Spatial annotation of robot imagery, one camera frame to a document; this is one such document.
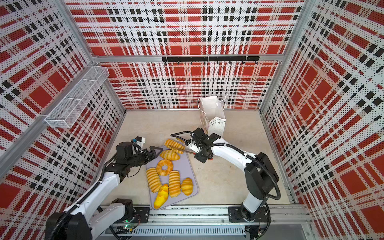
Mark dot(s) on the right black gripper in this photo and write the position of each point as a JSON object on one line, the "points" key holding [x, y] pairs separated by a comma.
{"points": [[202, 160]]}

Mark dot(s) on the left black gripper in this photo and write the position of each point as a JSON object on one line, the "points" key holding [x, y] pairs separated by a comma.
{"points": [[148, 158]]}

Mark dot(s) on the striped bread roll top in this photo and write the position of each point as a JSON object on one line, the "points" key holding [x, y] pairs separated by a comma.
{"points": [[173, 143]]}

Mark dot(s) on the metal tongs red handle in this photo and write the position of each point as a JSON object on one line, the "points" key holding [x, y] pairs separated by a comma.
{"points": [[175, 149]]}

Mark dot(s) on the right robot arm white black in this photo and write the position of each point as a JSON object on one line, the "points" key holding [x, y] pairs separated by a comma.
{"points": [[261, 176]]}

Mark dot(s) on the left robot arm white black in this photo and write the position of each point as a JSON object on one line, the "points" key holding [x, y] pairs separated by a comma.
{"points": [[80, 220]]}

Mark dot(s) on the oval golden bread roll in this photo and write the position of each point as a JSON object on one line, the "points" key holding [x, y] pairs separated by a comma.
{"points": [[170, 155]]}

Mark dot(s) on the white cartoon paper bag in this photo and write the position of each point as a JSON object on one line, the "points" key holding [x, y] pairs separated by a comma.
{"points": [[212, 117]]}

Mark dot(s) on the long ridged bread left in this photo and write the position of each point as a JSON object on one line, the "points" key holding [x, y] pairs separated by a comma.
{"points": [[153, 179]]}

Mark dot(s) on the long ridged bread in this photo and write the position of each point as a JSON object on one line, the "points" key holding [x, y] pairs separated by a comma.
{"points": [[174, 184], [153, 179]]}

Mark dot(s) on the long ridged bread middle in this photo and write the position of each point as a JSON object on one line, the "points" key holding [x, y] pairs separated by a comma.
{"points": [[174, 184]]}

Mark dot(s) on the yellow twisted bread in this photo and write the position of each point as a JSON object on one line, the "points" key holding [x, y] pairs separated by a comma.
{"points": [[161, 197]]}

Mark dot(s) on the small ridged bread right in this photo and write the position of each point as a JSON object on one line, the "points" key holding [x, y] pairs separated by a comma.
{"points": [[187, 186]]}

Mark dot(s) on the lavender plastic tray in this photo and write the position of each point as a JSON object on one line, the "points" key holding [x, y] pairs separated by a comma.
{"points": [[183, 166]]}

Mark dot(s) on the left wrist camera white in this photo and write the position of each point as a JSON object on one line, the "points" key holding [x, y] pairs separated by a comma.
{"points": [[140, 141]]}

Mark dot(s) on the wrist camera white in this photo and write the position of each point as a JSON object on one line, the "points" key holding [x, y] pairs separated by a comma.
{"points": [[140, 141], [194, 148]]}

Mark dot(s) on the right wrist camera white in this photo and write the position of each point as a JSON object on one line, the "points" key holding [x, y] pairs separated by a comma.
{"points": [[194, 148]]}

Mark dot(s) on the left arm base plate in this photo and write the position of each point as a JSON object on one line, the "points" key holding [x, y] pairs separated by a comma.
{"points": [[136, 215]]}

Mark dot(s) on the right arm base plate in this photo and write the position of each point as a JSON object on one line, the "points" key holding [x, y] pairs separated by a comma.
{"points": [[240, 214]]}

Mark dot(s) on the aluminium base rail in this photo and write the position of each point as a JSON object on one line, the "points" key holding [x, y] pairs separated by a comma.
{"points": [[287, 222]]}

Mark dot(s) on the black hook rail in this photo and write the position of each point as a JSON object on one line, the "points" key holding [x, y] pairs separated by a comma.
{"points": [[212, 59]]}

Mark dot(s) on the white wire mesh basket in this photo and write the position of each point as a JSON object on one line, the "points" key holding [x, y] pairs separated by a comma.
{"points": [[69, 109]]}

